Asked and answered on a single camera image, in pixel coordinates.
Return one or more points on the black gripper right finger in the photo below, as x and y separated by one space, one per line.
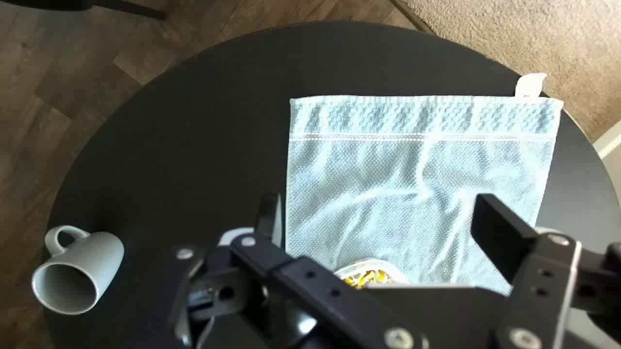
539 272

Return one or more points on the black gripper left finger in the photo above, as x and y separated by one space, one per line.
302 274

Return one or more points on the light blue towel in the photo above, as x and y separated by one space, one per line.
388 181

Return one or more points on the grey ceramic mug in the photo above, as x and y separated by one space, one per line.
97 259

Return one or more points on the yellow candies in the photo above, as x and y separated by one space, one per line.
364 280

